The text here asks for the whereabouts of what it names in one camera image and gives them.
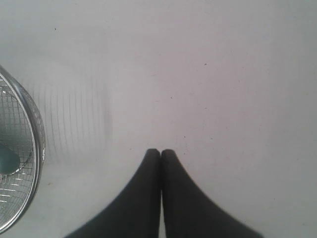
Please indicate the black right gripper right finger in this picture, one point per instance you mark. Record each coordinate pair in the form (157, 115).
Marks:
(188, 212)

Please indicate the oval wire mesh basket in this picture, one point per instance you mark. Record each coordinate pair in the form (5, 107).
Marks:
(22, 131)

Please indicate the teal handled peeler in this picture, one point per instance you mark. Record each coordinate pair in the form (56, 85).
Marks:
(9, 161)

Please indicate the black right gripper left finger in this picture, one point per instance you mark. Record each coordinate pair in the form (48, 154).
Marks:
(135, 212)

